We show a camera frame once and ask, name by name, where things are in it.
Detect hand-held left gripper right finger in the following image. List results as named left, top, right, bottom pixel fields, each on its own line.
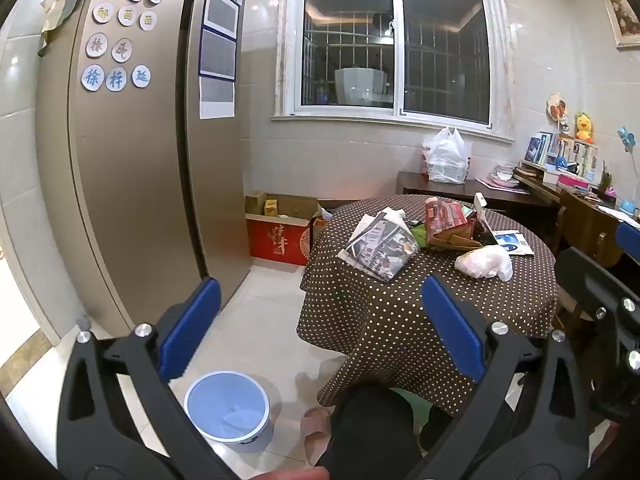
left=410, top=275, right=596, bottom=480

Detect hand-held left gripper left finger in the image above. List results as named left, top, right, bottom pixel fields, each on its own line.
left=56, top=276, right=236, bottom=480

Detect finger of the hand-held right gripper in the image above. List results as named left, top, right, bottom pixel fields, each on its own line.
left=555, top=247, right=640, bottom=377
left=615, top=221, right=640, bottom=266

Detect blue plastic wastebasket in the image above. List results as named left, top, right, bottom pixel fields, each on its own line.
left=183, top=371, right=272, bottom=454

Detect round woven-top table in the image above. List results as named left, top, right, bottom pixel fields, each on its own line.
left=296, top=194, right=558, bottom=418

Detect crumpled white plastic bag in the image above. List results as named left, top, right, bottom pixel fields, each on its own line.
left=454, top=247, right=515, bottom=282

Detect blue and white paper packet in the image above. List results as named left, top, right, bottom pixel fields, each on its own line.
left=492, top=230, right=535, bottom=256

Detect blue pinwheel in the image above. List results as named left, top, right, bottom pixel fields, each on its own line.
left=617, top=126, right=637, bottom=161

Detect row of books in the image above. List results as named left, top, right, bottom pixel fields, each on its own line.
left=525, top=132, right=601, bottom=183

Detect folded magazine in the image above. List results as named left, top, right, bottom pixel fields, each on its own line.
left=339, top=210, right=420, bottom=282

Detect red snack packet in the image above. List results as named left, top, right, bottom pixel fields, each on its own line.
left=425, top=196, right=483, bottom=252

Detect red cardboard box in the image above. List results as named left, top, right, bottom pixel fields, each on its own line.
left=245, top=191, right=321, bottom=267

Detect yellow duck toy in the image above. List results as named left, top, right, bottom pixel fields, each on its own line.
left=574, top=112, right=596, bottom=143

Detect crumpled white tissue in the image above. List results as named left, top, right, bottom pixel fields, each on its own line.
left=382, top=207, right=413, bottom=228

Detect person's leg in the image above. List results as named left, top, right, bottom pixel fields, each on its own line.
left=317, top=382, right=421, bottom=480

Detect dark wooden desk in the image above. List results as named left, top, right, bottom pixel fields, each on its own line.
left=397, top=170, right=561, bottom=223

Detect stack of white bowls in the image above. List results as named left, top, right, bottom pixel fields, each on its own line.
left=490, top=162, right=526, bottom=188

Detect beige double door refrigerator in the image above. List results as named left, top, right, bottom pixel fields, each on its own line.
left=35, top=0, right=251, bottom=341

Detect pink slipper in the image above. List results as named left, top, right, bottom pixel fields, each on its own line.
left=300, top=406, right=333, bottom=467

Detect white plastic shopping bag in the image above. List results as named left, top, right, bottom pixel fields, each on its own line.
left=422, top=127, right=473, bottom=184

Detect white paper sheet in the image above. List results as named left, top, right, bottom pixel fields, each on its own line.
left=199, top=76, right=236, bottom=120

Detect group of round fridge magnets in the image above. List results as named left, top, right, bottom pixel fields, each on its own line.
left=81, top=0, right=165, bottom=93

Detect white framed window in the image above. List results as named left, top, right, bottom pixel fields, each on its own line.
left=272, top=0, right=516, bottom=141

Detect dark framed fridge notice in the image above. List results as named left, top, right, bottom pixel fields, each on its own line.
left=199, top=27, right=237, bottom=81
left=202, top=0, right=240, bottom=41

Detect beige paper bag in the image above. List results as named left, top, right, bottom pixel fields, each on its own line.
left=39, top=0, right=77, bottom=57

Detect cartoon wall ornament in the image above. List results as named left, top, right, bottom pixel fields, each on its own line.
left=546, top=92, right=571, bottom=133

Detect framed wall picture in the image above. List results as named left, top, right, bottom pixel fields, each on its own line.
left=597, top=0, right=640, bottom=52

